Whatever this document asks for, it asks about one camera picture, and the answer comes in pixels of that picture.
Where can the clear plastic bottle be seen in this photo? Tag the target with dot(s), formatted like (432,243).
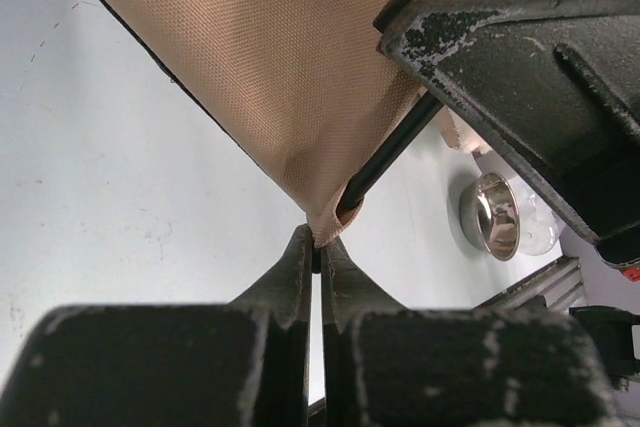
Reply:
(539,230)

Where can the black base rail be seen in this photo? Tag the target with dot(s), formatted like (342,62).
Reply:
(557,287)

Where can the tan fabric pet tent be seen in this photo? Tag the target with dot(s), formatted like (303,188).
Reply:
(297,84)

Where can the stainless steel bowl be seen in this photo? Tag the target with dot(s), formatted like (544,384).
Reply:
(489,216)

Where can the cream fluffy cushion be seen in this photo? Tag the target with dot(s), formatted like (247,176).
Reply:
(458,135)

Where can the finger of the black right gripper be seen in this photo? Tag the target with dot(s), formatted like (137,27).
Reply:
(551,85)

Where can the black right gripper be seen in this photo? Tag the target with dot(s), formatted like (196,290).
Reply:
(610,315)

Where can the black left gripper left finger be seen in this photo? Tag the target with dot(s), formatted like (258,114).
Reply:
(243,363)

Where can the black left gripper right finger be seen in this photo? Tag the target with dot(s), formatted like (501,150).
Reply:
(388,365)

